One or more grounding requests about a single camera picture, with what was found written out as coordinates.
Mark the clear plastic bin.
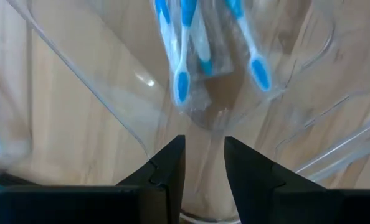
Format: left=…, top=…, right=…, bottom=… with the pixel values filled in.
left=6, top=0, right=370, bottom=224

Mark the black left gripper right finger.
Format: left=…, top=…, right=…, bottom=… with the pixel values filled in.
left=224, top=136, right=370, bottom=224

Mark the blue toothbrush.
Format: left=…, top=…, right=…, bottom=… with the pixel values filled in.
left=172, top=0, right=199, bottom=106
left=224, top=0, right=273, bottom=93
left=154, top=0, right=181, bottom=73
left=191, top=9, right=214, bottom=77

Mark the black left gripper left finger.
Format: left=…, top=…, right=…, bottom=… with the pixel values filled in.
left=0, top=134, right=186, bottom=224

